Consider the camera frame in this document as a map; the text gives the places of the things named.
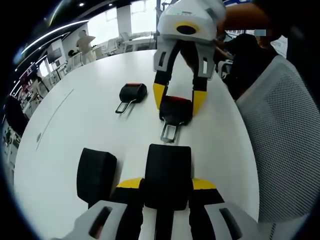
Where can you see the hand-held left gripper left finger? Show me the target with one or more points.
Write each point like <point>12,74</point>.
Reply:
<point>105,215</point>

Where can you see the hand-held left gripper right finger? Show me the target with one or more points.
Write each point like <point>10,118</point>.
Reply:
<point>220,217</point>

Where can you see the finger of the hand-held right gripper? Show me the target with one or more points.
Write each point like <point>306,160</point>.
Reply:
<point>160,92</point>
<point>200,100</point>

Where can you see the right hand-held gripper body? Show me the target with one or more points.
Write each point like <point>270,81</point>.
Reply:
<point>197,15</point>

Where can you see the black-housed metal seat belt tongue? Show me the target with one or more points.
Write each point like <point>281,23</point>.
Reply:
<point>175,107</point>
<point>132,91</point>

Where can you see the black seat belt buckle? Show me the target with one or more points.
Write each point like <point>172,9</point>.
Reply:
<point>168,175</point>
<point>96,172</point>

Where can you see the person's right forearm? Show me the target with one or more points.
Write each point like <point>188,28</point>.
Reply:
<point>245,17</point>

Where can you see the white office desk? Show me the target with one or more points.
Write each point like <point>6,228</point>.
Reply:
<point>138,42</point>

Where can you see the white mesh office chair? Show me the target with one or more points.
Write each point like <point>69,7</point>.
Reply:
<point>282,140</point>

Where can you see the black office chair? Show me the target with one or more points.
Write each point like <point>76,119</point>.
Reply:
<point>16,115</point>

